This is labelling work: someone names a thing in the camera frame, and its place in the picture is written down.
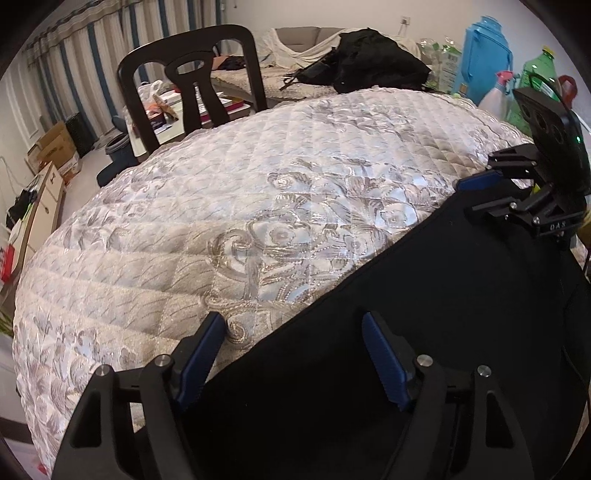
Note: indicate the cardboard boxes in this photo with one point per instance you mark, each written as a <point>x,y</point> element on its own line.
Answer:
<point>56,147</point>

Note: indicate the blue plastic container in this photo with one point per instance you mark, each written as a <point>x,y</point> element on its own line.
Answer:
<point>486,52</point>

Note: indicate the white low tv cabinet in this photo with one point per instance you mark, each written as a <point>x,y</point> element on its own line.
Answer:
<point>39,222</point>

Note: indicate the dark chair at far side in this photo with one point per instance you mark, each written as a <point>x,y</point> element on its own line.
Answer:
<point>187,59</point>

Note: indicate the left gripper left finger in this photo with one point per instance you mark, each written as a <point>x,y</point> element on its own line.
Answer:
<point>131,424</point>

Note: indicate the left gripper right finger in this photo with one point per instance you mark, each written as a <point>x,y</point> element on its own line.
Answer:
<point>455,424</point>

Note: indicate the white quilted floral bedspread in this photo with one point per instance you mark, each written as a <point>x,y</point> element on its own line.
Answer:
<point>254,219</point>

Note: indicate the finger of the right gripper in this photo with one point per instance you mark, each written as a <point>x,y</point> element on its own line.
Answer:
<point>479,181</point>

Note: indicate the green plastic bottle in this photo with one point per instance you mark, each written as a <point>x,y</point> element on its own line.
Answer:
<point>539,74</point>

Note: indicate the black pants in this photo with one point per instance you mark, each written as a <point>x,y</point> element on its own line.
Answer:
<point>306,402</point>

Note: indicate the striped window curtain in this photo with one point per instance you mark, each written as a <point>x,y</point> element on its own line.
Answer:
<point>74,60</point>

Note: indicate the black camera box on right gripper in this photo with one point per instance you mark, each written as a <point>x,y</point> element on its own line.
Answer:
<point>557,135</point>

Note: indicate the black clothes pile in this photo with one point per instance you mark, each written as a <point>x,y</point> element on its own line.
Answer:
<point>364,59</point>

